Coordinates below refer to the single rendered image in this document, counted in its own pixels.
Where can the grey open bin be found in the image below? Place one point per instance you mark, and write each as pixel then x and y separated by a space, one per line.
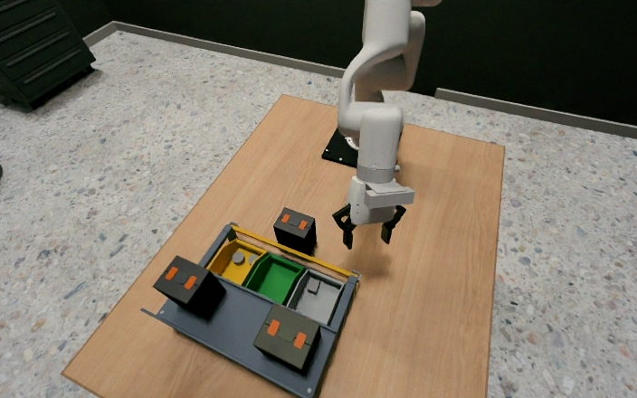
pixel 317 306

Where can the green open bin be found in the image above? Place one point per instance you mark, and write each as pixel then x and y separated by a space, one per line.
pixel 275 278

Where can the yellow bar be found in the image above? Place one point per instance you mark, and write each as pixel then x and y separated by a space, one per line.
pixel 297 253

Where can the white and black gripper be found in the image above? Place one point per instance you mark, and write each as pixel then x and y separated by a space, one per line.
pixel 359 214

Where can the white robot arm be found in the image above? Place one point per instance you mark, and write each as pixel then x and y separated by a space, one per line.
pixel 373 127

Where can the yellow open-front bin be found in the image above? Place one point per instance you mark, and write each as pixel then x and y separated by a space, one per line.
pixel 223 264

